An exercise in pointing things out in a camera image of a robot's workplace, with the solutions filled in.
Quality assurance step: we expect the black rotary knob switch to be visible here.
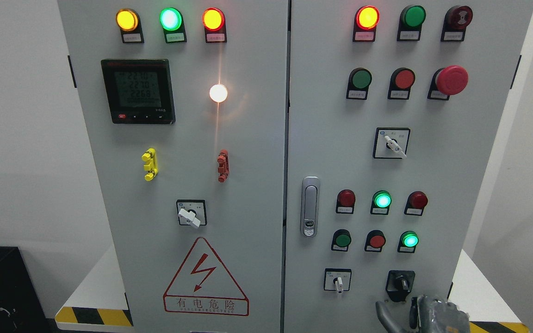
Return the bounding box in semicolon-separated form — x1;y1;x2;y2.
385;270;416;302

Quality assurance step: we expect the red plastic terminal clip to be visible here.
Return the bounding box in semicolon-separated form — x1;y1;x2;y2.
217;149;230;183

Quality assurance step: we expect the dark red indicator left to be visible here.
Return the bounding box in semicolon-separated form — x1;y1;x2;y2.
335;189;357;214

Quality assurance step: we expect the white glowing indicator light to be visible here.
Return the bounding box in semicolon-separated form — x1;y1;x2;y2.
209;84;229;103

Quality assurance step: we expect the grey left cabinet door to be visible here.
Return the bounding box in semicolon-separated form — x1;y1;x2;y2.
58;0;289;333

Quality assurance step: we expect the grey cabinet door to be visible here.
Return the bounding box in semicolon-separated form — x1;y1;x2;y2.
58;0;289;333
284;0;533;333

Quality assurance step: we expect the green push button lower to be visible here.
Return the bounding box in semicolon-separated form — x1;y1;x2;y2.
330;229;353;252

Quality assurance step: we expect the green push button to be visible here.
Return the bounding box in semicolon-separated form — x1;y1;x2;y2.
346;68;372;100
330;229;353;252

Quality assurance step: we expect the yellow plastic terminal clip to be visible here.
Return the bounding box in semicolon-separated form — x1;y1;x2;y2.
141;148;159;181

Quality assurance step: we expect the green lit indicator middle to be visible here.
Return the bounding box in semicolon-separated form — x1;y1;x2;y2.
370;190;392;216

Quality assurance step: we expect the green push button upper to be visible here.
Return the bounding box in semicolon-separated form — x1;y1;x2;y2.
346;68;372;100

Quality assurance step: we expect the red push button lower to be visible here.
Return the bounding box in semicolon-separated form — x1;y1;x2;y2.
364;230;386;253

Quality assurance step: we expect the red push button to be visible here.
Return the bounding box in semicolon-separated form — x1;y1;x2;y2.
387;68;416;100
364;230;386;253

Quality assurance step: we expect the red electric hazard warning sticker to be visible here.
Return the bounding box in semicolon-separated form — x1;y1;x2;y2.
163;237;250;316

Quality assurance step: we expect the grey right cabinet door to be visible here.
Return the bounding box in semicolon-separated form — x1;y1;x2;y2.
284;0;533;333

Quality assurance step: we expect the black digital power meter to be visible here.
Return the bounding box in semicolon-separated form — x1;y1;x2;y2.
101;59;176;124

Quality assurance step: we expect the red indicator right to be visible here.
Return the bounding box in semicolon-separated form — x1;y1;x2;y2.
404;191;428;216

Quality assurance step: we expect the red-rimmed orange indicator light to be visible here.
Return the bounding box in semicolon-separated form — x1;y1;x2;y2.
202;7;228;43

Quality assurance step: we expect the green illuminated button lower right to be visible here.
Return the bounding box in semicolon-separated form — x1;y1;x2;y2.
397;230;419;253

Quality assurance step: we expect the red push button upper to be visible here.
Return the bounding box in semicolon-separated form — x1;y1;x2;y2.
387;68;416;100

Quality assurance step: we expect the green lit indicator light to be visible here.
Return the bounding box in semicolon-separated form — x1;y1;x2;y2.
159;7;187;43

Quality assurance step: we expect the red lit indicator right door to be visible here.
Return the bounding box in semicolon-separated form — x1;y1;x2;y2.
353;6;379;42

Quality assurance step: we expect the yellow indicator light top left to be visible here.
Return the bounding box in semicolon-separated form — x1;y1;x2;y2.
116;8;144;43

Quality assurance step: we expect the red mushroom emergency stop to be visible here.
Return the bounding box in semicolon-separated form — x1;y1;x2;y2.
427;65;468;101

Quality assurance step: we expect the green unlit indicator top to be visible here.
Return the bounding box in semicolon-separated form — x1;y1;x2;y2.
397;6;427;42

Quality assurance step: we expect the white platform with hazard stripes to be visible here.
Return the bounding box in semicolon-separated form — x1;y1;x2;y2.
55;245;529;333

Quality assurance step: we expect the dark red buzzer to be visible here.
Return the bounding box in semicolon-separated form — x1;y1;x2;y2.
440;6;473;42

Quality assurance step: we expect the black box lower left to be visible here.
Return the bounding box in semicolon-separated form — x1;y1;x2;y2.
0;247;50;333

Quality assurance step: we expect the silver door latch handle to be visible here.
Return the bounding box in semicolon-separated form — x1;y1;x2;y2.
300;176;320;238

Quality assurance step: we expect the white lever selector switch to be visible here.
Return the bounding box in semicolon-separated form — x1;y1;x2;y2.
176;199;207;229

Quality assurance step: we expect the white handle rotary switch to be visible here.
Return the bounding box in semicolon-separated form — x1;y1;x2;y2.
373;127;411;160

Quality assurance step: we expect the small white selector switch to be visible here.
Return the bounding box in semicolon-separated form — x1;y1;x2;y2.
323;268;353;294

